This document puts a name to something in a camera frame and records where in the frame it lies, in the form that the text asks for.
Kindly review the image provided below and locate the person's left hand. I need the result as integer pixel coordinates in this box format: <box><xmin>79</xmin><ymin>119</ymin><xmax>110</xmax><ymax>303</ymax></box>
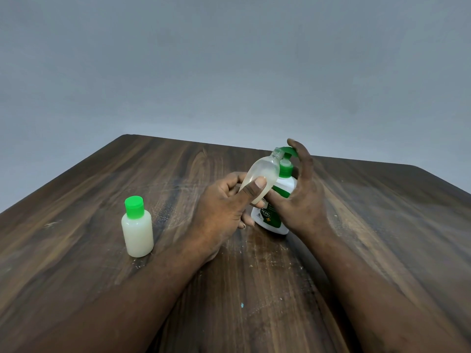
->
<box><xmin>186</xmin><ymin>171</ymin><xmax>267</xmax><ymax>264</ymax></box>

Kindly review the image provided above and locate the person's right hand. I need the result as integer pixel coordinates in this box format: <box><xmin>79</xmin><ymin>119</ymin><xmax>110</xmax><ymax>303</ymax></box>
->
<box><xmin>265</xmin><ymin>138</ymin><xmax>333</xmax><ymax>238</ymax></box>

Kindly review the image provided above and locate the white hand sanitizer pump bottle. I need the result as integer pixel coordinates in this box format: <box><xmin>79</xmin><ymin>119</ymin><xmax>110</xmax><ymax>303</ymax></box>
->
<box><xmin>251</xmin><ymin>146</ymin><xmax>299</xmax><ymax>236</ymax></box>

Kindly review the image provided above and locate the small clear bottle white cap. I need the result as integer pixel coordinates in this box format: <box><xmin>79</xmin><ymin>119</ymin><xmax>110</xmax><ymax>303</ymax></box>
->
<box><xmin>239</xmin><ymin>148</ymin><xmax>285</xmax><ymax>205</ymax></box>

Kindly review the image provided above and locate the small clear bottle green-capped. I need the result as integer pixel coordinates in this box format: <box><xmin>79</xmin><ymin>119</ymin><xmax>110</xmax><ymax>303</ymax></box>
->
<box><xmin>121</xmin><ymin>211</ymin><xmax>155</xmax><ymax>258</ymax></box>

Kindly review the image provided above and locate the green bottle cap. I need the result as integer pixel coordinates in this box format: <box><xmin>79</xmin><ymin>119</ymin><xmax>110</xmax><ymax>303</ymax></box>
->
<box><xmin>124</xmin><ymin>196</ymin><xmax>145</xmax><ymax>221</ymax></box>

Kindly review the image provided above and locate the person's right forearm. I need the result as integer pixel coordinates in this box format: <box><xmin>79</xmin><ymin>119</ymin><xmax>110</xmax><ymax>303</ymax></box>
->
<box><xmin>309</xmin><ymin>222</ymin><xmax>471</xmax><ymax>353</ymax></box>

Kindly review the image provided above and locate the person's left forearm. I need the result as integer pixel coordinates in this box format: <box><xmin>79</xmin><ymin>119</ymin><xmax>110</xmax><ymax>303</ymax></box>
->
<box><xmin>14</xmin><ymin>238</ymin><xmax>209</xmax><ymax>353</ymax></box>

